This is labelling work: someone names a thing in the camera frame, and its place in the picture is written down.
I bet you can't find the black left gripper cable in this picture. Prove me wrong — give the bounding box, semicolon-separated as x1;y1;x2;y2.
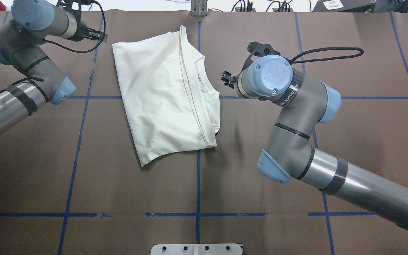
11;0;106;84

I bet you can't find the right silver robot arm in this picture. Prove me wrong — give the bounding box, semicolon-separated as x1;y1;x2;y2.
220;41;408;231

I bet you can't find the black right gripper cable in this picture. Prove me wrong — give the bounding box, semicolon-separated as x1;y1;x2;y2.
289;47;364;65

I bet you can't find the aluminium frame post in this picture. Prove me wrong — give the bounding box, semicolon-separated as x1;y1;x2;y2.
190;0;209;17

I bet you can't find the cream long-sleeve cat shirt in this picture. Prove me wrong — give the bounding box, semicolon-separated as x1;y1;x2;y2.
112;25;221;166

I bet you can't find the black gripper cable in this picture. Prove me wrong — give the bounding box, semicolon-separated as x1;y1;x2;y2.
11;0;106;84
289;47;364;65

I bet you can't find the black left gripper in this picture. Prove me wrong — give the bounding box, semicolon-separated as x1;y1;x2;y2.
57;0;107;45

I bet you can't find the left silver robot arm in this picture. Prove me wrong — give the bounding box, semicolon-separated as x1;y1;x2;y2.
0;0;108;135

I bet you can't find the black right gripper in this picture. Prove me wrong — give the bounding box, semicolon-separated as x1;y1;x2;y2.
220;41;281;89

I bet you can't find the black case with white label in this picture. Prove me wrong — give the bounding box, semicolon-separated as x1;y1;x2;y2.
312;0;376;13

